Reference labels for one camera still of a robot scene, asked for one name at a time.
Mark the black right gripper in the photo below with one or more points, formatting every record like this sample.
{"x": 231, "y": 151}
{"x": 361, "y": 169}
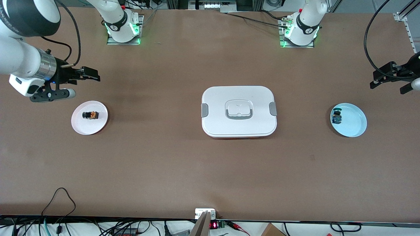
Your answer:
{"x": 63, "y": 74}

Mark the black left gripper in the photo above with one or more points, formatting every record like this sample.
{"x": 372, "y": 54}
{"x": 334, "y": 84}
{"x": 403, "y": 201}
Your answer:
{"x": 404, "y": 70}

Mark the orange push button switch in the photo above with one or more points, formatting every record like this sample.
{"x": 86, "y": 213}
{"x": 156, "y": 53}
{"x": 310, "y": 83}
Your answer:
{"x": 93, "y": 115}

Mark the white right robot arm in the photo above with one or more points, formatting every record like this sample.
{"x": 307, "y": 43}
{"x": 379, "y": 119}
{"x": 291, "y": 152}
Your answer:
{"x": 16, "y": 55}

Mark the light blue plate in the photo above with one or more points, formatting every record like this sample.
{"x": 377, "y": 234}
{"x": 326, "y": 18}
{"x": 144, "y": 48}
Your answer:
{"x": 354, "y": 119}

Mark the perforated metal strip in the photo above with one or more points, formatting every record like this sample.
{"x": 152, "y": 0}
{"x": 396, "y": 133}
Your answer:
{"x": 410, "y": 36}

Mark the pink plate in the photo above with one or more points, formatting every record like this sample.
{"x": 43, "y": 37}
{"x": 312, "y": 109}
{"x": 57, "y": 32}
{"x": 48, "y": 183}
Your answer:
{"x": 88, "y": 127}

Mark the aluminium corner profile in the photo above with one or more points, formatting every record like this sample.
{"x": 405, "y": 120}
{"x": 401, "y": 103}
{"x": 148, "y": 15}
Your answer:
{"x": 402, "y": 16}

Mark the silver equipment rack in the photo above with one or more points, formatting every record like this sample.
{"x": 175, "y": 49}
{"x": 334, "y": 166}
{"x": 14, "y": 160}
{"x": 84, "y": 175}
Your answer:
{"x": 193, "y": 5}

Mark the white lidded food container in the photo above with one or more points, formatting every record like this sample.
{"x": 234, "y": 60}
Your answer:
{"x": 239, "y": 95}

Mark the small white device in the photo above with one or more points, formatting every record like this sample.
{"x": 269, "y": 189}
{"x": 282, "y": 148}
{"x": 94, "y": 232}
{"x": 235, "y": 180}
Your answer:
{"x": 200, "y": 211}

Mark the brown cardboard box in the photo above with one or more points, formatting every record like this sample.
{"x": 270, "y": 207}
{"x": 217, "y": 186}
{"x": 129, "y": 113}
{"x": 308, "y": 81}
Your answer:
{"x": 272, "y": 231}

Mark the aluminium profile bar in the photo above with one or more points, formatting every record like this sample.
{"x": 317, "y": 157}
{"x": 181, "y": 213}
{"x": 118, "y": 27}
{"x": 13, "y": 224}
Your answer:
{"x": 200, "y": 227}

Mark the red LED display module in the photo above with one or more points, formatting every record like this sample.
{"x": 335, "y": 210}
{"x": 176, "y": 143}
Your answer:
{"x": 214, "y": 225}

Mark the red alligator clip leads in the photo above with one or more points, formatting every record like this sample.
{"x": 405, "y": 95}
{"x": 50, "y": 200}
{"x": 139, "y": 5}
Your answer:
{"x": 238, "y": 226}

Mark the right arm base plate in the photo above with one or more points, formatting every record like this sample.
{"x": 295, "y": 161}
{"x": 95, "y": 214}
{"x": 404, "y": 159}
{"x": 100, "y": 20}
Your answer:
{"x": 123, "y": 43}

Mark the green mushroom button switch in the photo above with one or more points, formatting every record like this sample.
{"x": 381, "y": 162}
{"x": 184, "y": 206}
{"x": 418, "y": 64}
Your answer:
{"x": 337, "y": 118}

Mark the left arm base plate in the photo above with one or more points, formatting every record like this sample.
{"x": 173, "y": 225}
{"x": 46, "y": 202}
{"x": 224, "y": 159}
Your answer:
{"x": 297, "y": 46}

